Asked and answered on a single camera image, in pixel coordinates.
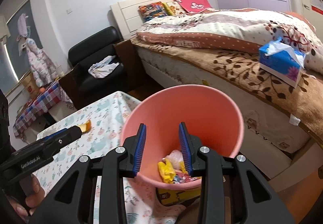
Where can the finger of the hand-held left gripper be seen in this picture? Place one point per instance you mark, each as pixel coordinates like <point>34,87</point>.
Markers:
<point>73,133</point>
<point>55,134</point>

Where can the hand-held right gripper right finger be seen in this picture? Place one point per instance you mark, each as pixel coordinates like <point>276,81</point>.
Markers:
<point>184,150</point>

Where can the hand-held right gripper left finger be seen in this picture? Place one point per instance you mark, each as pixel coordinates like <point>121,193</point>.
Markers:
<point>141,150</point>

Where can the clear plastic bag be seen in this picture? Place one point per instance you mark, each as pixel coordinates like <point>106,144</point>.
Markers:
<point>175,158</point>

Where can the golden brown wrapper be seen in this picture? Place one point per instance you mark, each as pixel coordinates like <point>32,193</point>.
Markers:
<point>85,126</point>

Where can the yellow plastic bag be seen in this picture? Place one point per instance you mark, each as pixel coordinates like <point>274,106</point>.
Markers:
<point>166,171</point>

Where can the red blue plastic wrapper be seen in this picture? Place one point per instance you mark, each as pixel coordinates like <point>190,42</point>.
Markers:
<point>184,178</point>

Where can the pink plastic bin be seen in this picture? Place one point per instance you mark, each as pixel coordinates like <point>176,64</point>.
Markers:
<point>176,107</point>

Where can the person's left hand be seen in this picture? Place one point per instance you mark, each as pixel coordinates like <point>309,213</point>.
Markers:
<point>35,193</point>

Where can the white stool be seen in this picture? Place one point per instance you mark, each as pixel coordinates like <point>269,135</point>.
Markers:
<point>59,112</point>

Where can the floral tablecloth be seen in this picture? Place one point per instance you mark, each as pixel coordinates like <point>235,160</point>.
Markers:
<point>101,117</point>

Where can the checkered tablecloth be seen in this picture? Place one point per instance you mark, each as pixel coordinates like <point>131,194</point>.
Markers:
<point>37,107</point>

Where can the yellow cardboard box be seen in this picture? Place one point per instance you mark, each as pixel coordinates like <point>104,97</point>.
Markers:
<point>176,195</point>

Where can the dark wooden cabinet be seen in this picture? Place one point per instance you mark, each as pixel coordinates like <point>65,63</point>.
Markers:
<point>69,87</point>

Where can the orange fruit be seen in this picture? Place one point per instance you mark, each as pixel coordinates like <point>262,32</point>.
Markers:
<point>42,89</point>

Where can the brown cardboard box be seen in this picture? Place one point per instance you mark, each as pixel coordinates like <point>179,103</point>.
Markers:
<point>30,86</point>

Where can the white patterned cloth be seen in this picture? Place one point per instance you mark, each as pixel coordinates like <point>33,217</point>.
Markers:
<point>102,67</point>

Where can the quilted mattress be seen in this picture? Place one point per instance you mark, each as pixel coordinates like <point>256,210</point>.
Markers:
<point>201,80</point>

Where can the pink floral padded jacket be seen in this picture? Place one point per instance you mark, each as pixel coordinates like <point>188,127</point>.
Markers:
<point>40,62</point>

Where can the black leather armchair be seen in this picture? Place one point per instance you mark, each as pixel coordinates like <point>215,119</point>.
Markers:
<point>88,54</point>

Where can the window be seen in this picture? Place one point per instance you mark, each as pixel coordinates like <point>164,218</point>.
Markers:
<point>15,57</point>

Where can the dark wooden nightstand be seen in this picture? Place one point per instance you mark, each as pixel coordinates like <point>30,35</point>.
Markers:
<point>128,62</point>

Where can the brown leaf pattern blanket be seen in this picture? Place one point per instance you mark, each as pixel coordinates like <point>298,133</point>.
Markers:
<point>239,69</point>

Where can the lilac hanging hat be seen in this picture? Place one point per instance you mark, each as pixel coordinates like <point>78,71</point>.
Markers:
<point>23,24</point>

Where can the blue tissue box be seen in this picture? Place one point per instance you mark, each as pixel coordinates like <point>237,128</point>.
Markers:
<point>280,64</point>

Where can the white wooden bed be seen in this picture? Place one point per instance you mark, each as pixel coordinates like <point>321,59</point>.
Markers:
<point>123,14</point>

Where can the dotted patchwork quilt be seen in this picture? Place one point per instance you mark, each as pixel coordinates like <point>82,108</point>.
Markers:
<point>227,27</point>

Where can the colourful cartoon pillow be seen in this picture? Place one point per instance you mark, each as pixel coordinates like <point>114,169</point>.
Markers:
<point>152,11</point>

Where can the yellow floral pillow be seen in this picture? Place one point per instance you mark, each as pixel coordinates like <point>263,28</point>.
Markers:
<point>175,8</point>

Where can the wall switch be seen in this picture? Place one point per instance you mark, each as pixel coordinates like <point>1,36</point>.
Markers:
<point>69,10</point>

